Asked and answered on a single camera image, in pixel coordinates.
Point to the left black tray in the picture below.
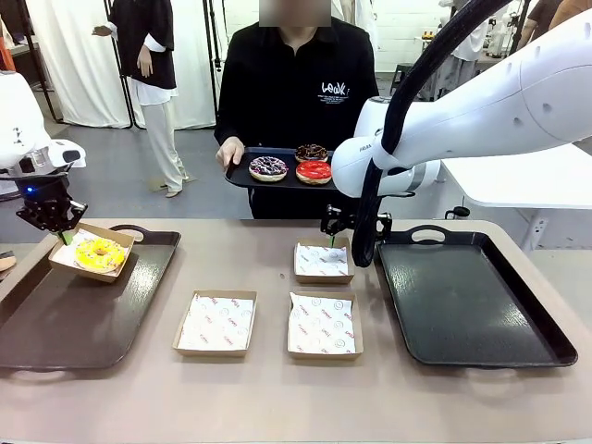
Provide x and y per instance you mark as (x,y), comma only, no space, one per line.
(83,324)

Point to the mannequin in black top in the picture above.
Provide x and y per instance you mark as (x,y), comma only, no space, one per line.
(148,46)

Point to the person's right hand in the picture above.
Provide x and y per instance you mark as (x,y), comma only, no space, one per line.
(231,150)

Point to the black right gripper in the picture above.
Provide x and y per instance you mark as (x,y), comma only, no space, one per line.
(348,219)

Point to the white curtain backdrop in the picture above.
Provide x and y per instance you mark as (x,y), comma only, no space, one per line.
(74,69)

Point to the purple white striped donut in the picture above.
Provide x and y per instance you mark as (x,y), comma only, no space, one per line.
(259,168)

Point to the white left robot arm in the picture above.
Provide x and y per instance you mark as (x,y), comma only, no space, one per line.
(18,120)

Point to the black light stand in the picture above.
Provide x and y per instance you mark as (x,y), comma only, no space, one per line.
(213,55)

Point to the yellow sprinkled donut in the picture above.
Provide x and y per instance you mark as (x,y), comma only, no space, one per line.
(88,250)

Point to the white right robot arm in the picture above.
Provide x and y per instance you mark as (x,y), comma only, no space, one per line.
(485,111)

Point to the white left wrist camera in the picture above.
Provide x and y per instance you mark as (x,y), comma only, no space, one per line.
(65,155)

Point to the red glazed donut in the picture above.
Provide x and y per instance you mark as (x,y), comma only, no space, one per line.
(305,173)

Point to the black serving tray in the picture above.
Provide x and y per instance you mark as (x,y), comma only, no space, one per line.
(238,178)

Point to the dark plastic stool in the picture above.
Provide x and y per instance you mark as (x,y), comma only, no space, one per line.
(402,76)

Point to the kraft paper food box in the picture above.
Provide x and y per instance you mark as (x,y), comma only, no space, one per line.
(210,352)
(324,279)
(324,357)
(99,276)

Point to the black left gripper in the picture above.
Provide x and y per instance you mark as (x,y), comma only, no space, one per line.
(44,199)

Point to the person in black shirt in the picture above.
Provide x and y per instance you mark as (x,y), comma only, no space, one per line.
(277,92)

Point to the white printed paper liner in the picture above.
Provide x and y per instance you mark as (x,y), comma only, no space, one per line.
(314,261)
(68,254)
(321,324)
(217,324)

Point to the chocolate sprinkled donut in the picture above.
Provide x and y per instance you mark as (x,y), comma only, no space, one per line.
(305,152)

